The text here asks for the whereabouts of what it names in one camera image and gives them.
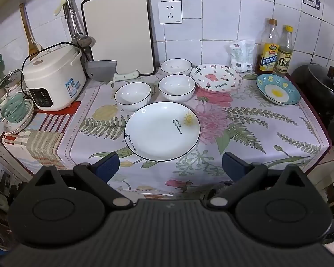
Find white ribbed bowl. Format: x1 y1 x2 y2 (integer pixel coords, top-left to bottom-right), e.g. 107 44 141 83
158 74 197 102
160 58 193 76
114 82 152 112

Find white salt bag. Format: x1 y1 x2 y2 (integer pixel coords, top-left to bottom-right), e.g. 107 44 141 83
228 42 247 71
243 40 257 73

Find large white sun-print plate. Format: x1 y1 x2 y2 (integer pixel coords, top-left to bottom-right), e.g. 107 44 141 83
124 101 201 162

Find green colander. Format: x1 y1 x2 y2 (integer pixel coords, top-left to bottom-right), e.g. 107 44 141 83
0 93 28 123

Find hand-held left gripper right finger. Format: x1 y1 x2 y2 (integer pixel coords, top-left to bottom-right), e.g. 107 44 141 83
207 152 309 210

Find wall sticker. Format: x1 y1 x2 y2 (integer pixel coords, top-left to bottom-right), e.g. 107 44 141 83
302 0 322 12

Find blue egg-print plate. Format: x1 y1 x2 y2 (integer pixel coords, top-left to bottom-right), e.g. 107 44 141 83
255 74 301 106

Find white rice cooker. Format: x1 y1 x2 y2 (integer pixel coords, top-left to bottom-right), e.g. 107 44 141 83
22 42 87 112

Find striped cloth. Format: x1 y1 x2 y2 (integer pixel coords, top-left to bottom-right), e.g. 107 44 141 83
0 101 82 173

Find wooden spatula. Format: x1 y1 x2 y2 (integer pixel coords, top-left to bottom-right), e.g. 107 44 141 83
19 3 43 60

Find floral tablecloth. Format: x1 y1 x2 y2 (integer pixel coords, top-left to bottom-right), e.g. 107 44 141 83
63 72 332 201

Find white heart-patterned plate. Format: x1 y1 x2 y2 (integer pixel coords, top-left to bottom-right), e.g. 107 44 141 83
190 63 243 93

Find clear vinegar bottle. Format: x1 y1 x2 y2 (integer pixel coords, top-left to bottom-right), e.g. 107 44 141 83
275 26 295 78

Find cream cutting board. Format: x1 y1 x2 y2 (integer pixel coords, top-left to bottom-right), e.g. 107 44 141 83
81 0 156 76

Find cream handled peeler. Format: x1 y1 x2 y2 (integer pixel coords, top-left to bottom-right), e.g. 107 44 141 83
53 0 66 16

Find metal ladle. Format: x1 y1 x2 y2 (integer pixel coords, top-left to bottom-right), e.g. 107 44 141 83
63 0 96 49

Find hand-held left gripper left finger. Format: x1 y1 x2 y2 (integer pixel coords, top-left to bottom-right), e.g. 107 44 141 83
31 152 134 210

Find black wok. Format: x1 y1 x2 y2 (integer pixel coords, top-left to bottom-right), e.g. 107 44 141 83
291 64 334 113

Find white wall socket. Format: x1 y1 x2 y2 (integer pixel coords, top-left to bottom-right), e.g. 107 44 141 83
158 0 182 24

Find amber cooking wine bottle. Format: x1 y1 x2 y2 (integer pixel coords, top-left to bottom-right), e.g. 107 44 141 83
255 18 280 75

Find grey cleaver with white handle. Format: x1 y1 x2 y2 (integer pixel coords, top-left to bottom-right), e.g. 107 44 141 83
85 60 140 82

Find small glass pot lid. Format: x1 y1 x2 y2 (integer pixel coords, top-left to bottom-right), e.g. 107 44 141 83
0 69 24 95

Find glass wok lid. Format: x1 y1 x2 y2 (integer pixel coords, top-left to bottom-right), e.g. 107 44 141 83
306 63 334 98

